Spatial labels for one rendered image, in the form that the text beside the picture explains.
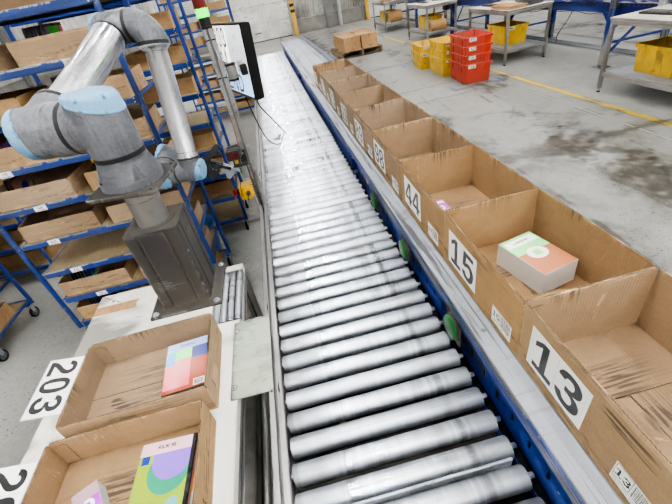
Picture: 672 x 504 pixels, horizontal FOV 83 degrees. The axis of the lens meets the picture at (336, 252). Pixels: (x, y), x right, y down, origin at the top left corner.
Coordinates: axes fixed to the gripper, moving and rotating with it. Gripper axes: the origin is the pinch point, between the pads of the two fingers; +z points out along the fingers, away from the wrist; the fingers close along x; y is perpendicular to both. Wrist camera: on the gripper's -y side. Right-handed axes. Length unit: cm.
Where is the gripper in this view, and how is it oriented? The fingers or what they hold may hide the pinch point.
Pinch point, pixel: (238, 169)
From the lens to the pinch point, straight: 196.6
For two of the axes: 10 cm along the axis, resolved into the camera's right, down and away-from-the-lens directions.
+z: 9.2, 1.9, 3.4
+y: -3.0, 9.1, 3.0
